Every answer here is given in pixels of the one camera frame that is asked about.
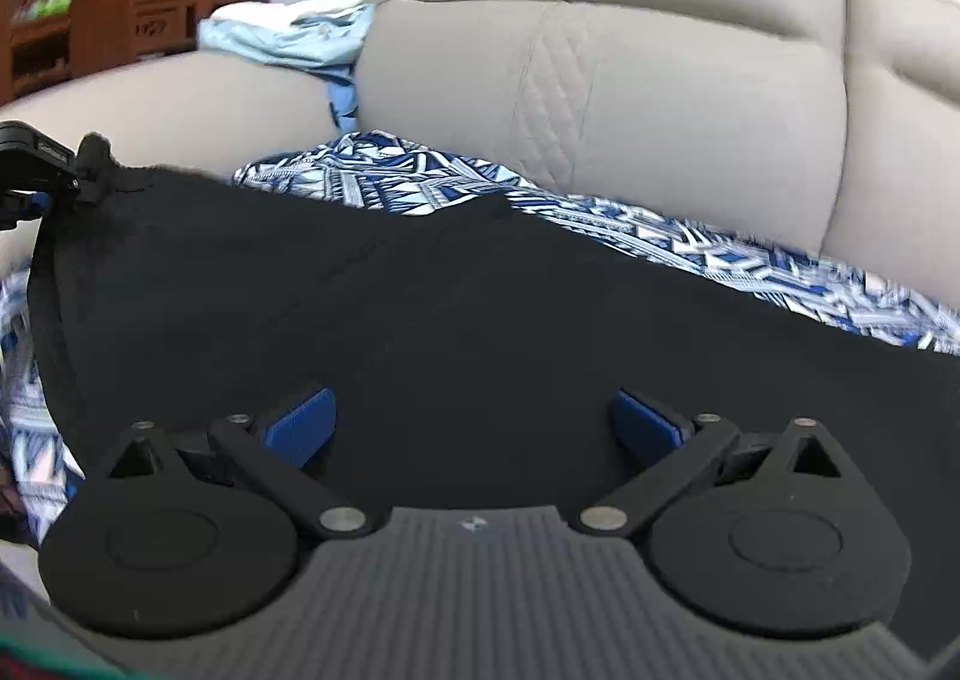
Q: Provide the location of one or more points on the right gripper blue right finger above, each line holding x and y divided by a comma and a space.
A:
648, 430

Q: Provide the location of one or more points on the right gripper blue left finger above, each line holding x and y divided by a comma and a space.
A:
299, 425

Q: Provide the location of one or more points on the black pants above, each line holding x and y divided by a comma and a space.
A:
474, 354

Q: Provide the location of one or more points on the blue white patterned cloth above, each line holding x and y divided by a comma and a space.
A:
380, 171

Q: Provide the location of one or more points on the light blue garment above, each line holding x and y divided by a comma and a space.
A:
320, 37

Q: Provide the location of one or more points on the beige leather sofa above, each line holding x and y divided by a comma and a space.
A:
825, 125

